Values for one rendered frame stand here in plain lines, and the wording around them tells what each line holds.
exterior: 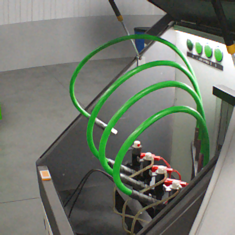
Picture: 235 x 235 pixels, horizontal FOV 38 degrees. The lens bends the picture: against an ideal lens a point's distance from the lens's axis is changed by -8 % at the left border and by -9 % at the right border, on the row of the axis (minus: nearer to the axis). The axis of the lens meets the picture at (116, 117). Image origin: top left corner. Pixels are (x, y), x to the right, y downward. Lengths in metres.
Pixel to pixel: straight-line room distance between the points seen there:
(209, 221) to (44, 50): 6.99
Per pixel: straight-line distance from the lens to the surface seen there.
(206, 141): 0.82
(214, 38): 1.07
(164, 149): 1.46
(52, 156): 1.32
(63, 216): 1.04
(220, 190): 0.70
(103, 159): 0.81
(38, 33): 7.46
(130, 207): 1.02
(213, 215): 0.71
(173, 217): 0.74
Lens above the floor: 1.56
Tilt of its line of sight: 20 degrees down
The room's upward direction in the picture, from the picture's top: straight up
